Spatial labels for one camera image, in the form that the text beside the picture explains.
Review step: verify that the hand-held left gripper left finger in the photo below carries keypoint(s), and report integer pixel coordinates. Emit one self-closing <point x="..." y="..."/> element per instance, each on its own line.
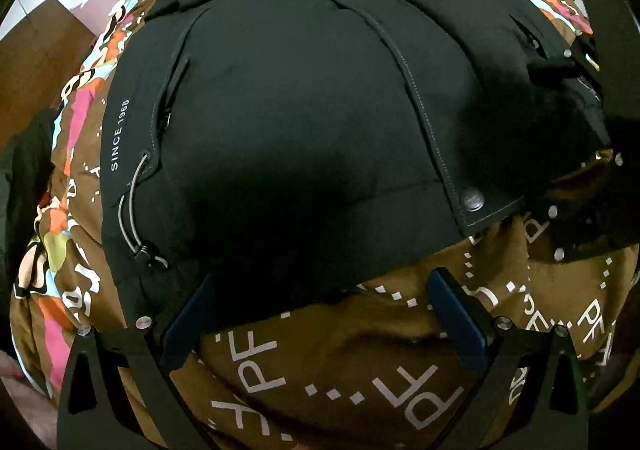
<point x="187" y="325"/>

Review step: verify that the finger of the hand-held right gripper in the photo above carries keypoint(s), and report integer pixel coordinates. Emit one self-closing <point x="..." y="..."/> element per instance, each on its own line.
<point x="555" y="69"/>
<point x="590" y="225"/>

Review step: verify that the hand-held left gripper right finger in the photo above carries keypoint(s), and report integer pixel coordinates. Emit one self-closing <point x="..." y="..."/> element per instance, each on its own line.
<point x="455" y="315"/>

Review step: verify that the black jacket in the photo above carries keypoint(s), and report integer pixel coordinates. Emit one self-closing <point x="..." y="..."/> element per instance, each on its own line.
<point x="300" y="105"/>

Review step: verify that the dark clothes pile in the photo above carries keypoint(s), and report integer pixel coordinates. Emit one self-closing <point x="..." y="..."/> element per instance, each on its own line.
<point x="25" y="170"/>

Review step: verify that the brown cartoon printed blanket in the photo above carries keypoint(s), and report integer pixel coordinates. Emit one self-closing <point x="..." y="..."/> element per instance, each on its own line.
<point x="310" y="365"/>

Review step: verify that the wooden headboard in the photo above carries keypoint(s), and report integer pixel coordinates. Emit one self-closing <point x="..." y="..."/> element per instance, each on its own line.
<point x="35" y="60"/>

